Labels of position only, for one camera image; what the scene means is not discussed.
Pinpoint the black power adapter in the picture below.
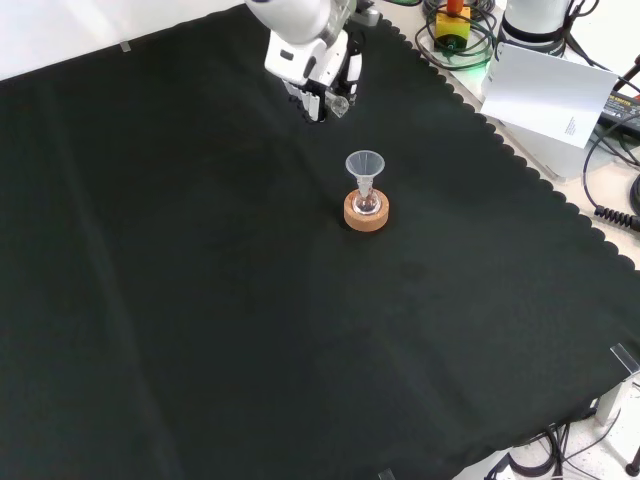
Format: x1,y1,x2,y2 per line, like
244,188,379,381
597,89,640,132

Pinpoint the cork ring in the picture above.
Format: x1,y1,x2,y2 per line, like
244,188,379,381
343,192,391,233

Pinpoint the black coiled cable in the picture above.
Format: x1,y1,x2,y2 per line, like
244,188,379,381
593,204,640,231

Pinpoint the clear glass graduated cylinder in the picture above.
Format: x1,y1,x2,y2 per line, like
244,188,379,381
325,94,350,119

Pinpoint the green cable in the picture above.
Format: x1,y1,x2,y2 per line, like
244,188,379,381
414,0,501,71

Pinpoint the clear plastic funnel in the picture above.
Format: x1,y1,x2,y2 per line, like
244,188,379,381
344,150,386,201

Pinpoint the yellow stop button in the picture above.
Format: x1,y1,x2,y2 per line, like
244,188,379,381
433,0,472,53

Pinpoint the black cloth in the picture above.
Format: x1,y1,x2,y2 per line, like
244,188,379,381
0,0,640,480

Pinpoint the white table leg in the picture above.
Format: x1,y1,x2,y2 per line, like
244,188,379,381
594,377,640,427

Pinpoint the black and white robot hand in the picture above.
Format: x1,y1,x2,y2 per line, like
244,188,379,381
263,28,365,124

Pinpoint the clear round-bottom flask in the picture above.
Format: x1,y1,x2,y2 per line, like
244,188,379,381
351,185,380,217

